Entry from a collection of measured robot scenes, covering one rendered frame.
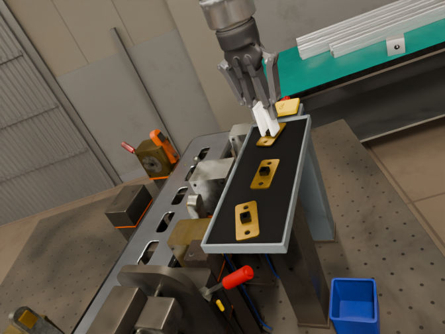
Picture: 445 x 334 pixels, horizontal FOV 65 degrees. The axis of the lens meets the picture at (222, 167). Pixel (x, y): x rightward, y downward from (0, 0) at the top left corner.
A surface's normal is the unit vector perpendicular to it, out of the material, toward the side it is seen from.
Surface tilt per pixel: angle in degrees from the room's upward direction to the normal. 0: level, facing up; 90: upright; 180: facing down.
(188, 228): 0
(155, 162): 90
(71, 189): 90
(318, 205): 90
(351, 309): 0
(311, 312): 90
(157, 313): 0
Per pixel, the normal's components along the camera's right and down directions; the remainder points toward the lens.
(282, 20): 0.03, 0.55
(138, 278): -0.29, 0.62
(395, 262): -0.35, -0.78
